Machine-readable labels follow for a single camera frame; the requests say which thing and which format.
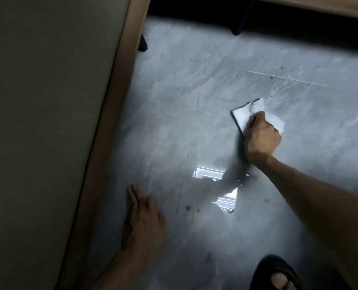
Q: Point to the beige leather sofa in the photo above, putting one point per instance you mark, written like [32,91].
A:
[46,117]

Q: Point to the brown right sandal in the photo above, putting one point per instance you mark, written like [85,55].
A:
[266,265]

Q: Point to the person's right leg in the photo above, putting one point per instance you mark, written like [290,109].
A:
[283,282]

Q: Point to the person's left hand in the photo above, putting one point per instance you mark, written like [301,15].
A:
[142,226]

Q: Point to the white tissue sheet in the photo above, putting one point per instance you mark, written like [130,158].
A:
[242,116]

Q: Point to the person's right forearm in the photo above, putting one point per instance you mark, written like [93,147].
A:
[317,208]

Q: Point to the person's right hand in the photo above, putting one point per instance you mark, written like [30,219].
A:
[262,138]

